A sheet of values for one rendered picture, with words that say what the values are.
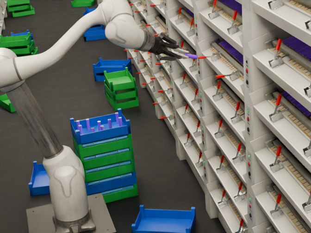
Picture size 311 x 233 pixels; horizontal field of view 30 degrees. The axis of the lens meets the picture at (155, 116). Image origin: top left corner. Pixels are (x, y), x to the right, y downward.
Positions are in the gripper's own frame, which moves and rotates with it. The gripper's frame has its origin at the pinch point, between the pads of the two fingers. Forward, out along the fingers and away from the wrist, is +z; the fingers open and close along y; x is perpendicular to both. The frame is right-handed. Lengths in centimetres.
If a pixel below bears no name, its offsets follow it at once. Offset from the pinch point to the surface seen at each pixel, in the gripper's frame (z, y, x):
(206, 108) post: 27.3, -19.7, 9.1
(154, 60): 91, 43, 119
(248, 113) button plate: -11, -36, -47
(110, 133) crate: 15, -28, 69
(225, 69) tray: 2.2, -11.8, -24.7
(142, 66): 131, 59, 179
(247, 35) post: -25, -12, -58
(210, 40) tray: 13.8, 8.7, -5.1
